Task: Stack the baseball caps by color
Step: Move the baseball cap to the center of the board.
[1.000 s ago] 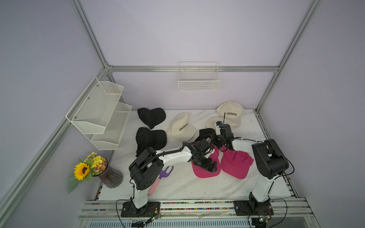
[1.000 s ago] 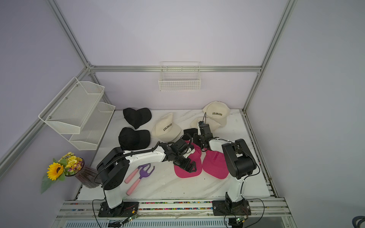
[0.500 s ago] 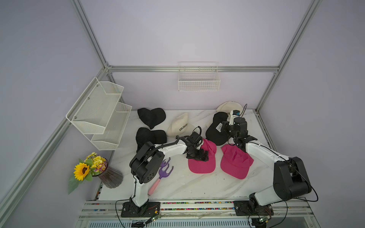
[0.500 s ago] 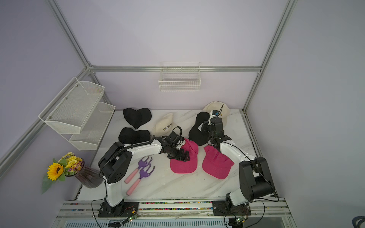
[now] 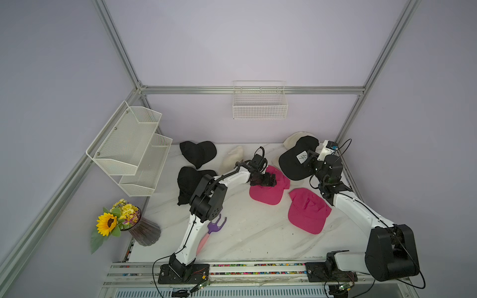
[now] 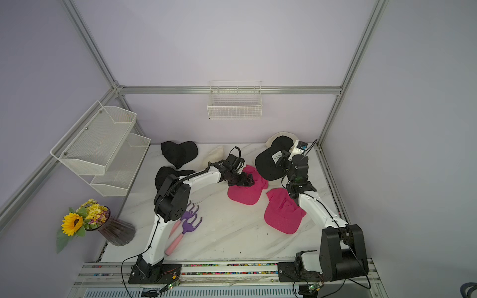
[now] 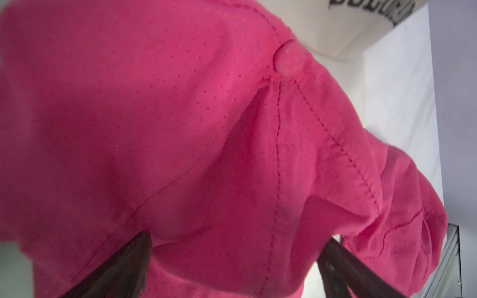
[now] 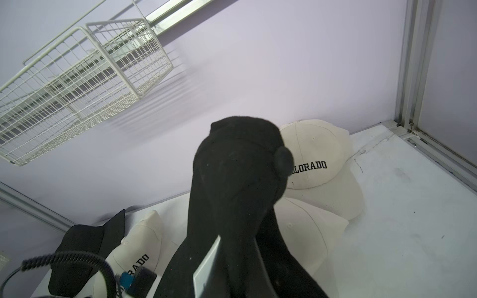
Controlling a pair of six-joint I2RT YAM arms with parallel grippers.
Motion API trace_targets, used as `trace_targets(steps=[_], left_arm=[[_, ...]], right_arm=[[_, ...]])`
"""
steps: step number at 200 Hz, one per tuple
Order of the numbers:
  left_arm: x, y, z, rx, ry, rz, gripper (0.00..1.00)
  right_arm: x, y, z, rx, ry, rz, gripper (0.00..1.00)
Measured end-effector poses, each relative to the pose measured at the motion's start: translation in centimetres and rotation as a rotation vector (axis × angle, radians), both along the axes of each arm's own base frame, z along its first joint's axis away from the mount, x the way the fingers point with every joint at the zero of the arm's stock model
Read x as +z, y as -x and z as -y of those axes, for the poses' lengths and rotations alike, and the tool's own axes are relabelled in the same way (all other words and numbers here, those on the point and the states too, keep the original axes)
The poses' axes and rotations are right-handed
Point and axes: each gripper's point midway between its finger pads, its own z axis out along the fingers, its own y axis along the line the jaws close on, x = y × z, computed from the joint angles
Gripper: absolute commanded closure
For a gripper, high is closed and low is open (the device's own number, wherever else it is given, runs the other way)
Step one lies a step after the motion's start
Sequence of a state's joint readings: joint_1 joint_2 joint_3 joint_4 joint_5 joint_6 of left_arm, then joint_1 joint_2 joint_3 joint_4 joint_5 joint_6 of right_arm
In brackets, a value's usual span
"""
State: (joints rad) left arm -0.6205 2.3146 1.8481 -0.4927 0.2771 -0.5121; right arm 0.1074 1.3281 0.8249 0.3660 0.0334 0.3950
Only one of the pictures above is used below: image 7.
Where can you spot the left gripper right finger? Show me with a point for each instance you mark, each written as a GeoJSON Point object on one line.
{"type": "Point", "coordinates": [344, 275]}

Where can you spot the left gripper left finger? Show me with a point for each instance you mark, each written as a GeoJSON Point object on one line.
{"type": "Point", "coordinates": [123, 275]}

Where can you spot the pink cap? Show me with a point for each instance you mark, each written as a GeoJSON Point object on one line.
{"type": "Point", "coordinates": [209, 126]}

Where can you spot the cream Colorado cap middle right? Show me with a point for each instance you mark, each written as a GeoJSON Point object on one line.
{"type": "Point", "coordinates": [342, 29]}

